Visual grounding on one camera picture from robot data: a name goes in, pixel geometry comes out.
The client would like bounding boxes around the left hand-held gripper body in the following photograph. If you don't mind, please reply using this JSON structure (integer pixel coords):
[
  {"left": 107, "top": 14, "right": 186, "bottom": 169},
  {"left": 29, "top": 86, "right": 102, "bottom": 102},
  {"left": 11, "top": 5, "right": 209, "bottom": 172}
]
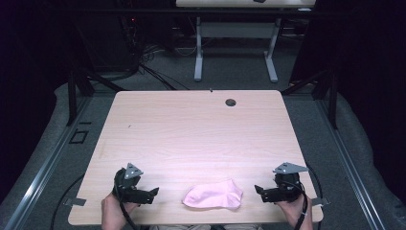
[{"left": 112, "top": 162, "right": 148, "bottom": 204}]

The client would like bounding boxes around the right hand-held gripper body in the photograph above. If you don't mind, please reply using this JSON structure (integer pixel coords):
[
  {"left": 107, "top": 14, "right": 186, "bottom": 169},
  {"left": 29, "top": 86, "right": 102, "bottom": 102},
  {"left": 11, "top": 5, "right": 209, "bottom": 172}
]
[{"left": 272, "top": 161, "right": 310, "bottom": 203}]

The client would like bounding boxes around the pink sock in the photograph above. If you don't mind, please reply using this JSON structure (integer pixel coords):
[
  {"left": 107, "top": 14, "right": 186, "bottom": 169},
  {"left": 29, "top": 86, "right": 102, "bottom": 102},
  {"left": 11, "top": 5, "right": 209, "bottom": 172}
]
[{"left": 182, "top": 178, "right": 244, "bottom": 210}]

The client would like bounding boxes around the person's right hand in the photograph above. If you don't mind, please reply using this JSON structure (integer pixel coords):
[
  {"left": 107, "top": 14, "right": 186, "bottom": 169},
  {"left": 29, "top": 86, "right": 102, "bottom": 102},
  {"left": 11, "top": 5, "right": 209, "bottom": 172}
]
[{"left": 275, "top": 193, "right": 314, "bottom": 230}]

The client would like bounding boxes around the person's left hand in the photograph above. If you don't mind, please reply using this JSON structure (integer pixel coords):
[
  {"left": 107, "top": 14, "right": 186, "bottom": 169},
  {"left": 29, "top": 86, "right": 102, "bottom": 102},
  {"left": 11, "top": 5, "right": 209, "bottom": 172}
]
[{"left": 101, "top": 193, "right": 140, "bottom": 230}]

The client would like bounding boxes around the black metal stand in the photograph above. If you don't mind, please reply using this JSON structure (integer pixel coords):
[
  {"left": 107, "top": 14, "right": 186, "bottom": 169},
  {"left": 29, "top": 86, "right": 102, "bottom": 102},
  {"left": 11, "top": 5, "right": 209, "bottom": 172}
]
[
  {"left": 281, "top": 69, "right": 339, "bottom": 130},
  {"left": 66, "top": 68, "right": 127, "bottom": 127}
]

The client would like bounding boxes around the white-legged desk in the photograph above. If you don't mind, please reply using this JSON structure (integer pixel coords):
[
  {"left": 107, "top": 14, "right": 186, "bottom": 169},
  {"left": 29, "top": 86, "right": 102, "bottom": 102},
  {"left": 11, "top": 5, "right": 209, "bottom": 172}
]
[{"left": 175, "top": 0, "right": 317, "bottom": 83}]

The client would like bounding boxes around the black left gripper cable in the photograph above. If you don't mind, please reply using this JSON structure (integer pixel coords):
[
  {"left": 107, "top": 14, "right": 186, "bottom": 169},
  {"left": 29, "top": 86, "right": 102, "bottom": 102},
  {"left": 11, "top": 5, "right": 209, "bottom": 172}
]
[{"left": 114, "top": 183, "right": 139, "bottom": 230}]

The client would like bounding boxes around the grey metal table bracket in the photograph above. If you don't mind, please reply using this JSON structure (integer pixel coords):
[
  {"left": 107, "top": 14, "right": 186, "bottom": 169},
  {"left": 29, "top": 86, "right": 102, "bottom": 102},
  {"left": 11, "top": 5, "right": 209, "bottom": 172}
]
[
  {"left": 62, "top": 197, "right": 87, "bottom": 207},
  {"left": 310, "top": 196, "right": 331, "bottom": 207}
]

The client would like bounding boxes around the aluminium floor rail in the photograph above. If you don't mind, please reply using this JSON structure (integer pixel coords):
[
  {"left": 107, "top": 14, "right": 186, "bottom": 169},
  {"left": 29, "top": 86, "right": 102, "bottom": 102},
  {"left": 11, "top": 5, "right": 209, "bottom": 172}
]
[
  {"left": 2, "top": 95, "right": 94, "bottom": 230},
  {"left": 314, "top": 99, "right": 388, "bottom": 230}
]

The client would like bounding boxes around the black cable on floor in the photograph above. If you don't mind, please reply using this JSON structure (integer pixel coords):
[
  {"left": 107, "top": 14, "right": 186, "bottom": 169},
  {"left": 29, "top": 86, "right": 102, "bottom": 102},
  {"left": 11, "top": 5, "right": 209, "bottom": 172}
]
[{"left": 50, "top": 173, "right": 86, "bottom": 230}]

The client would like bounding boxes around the black floor cable bundle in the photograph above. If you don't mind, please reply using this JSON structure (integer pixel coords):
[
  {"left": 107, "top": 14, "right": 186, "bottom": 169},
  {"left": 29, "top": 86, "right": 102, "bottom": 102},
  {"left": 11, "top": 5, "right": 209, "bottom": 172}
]
[{"left": 119, "top": 13, "right": 191, "bottom": 91}]

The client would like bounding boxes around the white floor cable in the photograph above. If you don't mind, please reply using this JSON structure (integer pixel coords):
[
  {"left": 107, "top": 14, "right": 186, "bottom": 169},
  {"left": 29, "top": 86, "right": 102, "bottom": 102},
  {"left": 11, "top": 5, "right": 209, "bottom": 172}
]
[{"left": 173, "top": 46, "right": 198, "bottom": 58}]

